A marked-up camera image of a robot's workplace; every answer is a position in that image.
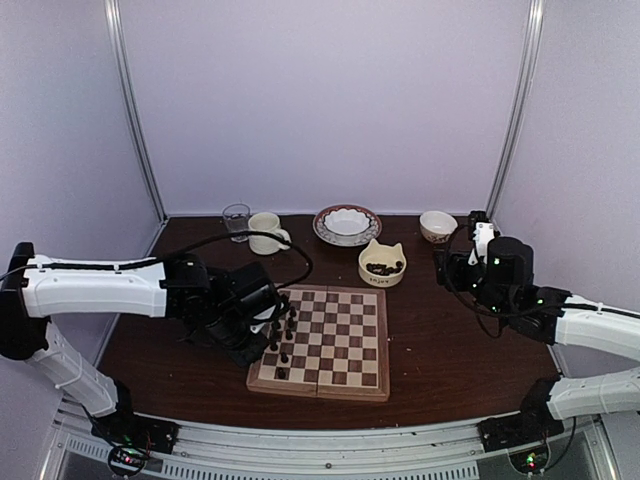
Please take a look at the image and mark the clear drinking glass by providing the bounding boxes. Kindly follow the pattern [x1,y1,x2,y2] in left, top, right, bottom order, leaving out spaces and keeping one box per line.
[222,203,251,243]

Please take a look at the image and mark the cream ribbed mug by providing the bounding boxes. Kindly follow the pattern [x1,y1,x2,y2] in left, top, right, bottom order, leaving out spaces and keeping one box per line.
[248,212,291,256]

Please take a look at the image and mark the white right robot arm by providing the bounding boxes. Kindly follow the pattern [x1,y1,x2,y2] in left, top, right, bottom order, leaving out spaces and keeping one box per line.
[434,236,639,442]

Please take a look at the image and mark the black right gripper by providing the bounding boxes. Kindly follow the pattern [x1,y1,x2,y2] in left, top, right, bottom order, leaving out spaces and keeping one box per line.
[433,250,511,321]

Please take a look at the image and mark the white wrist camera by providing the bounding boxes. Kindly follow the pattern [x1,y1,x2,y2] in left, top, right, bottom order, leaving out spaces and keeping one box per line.
[250,306,277,334]
[467,210,500,266]

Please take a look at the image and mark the small white floral bowl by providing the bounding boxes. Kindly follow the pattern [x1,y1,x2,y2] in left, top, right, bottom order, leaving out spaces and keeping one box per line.
[419,211,458,244]

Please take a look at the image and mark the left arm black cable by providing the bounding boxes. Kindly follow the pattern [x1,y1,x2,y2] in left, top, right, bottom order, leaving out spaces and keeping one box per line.
[0,233,315,296]

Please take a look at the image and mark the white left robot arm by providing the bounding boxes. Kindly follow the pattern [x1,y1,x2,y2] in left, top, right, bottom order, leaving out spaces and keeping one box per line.
[1,242,289,444]

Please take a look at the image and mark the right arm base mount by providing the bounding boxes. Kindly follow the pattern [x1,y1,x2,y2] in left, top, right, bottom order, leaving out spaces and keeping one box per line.
[477,414,564,453]

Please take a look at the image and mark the cream cat-ear bowl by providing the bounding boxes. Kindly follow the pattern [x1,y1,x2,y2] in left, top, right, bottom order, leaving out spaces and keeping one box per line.
[358,239,407,288]

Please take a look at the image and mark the aluminium front rail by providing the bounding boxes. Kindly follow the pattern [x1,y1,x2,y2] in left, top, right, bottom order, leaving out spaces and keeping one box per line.
[47,394,614,480]

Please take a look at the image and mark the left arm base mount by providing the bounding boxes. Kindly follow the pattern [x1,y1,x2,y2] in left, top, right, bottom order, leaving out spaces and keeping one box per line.
[89,415,179,454]

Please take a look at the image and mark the right aluminium frame post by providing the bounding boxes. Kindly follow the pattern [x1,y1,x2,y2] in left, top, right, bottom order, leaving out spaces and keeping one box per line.
[486,0,546,219]

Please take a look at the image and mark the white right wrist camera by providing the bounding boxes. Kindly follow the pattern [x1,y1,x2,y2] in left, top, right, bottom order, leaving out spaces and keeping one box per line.
[467,210,500,266]

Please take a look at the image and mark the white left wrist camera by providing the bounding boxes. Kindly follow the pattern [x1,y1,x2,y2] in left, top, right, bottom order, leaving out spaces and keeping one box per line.
[250,306,277,334]

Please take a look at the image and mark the white scalloped bowl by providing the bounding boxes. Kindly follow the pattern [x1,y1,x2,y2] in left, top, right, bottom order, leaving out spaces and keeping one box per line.
[323,208,370,236]

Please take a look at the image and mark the wooden chess board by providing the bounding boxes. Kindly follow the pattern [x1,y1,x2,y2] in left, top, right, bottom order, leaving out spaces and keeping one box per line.
[246,285,391,402]

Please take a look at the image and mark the left aluminium frame post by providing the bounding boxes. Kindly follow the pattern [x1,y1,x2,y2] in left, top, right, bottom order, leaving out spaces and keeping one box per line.
[104,0,168,223]

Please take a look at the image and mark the aluminium frame post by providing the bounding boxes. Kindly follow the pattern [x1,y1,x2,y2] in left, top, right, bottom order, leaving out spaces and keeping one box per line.
[486,0,546,219]
[104,0,168,223]

